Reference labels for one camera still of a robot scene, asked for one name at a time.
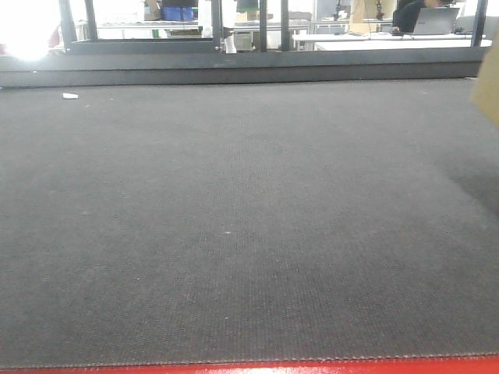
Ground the brown cardboard box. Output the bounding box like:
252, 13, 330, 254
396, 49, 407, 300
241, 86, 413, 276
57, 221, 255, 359
471, 42, 499, 126

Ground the black conveyor belt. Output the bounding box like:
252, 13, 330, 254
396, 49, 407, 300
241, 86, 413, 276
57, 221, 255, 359
1, 79, 498, 369

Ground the red conveyor front edge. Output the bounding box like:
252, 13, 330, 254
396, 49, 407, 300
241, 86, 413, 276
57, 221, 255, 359
1, 355, 498, 373

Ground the white long table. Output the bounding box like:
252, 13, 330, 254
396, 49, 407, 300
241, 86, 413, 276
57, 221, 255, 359
292, 33, 472, 51

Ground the blue storage crate background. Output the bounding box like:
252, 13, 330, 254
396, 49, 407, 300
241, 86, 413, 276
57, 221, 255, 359
161, 6, 194, 22

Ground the white paper scrap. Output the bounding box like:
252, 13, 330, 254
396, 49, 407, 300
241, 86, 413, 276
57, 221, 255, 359
62, 93, 79, 100

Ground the seated person in black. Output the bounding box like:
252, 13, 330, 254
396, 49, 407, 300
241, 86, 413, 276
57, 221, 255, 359
391, 0, 449, 34

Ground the silver laptop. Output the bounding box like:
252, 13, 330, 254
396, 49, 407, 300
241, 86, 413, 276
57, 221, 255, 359
412, 7, 459, 36

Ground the black metal frame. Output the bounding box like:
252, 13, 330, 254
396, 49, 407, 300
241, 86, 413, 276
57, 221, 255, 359
58, 0, 490, 87

